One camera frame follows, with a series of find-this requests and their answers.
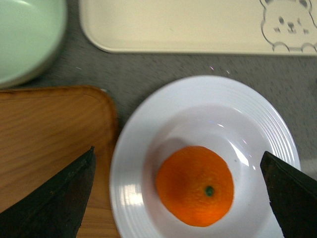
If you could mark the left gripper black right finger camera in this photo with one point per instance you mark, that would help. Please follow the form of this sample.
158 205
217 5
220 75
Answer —
292 196

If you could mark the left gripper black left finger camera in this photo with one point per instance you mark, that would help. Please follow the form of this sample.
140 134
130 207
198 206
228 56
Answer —
56 208

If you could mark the white ridged plate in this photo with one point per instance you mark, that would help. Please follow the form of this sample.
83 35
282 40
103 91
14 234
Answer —
221 114

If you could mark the orange mandarin fruit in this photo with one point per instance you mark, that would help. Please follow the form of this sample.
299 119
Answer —
196 186

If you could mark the wooden cutting board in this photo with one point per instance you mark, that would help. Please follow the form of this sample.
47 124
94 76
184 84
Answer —
43 130

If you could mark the cream bear tray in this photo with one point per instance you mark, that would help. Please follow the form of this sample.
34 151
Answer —
248 27

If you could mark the light green bowl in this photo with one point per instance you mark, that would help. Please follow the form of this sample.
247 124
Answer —
31 35

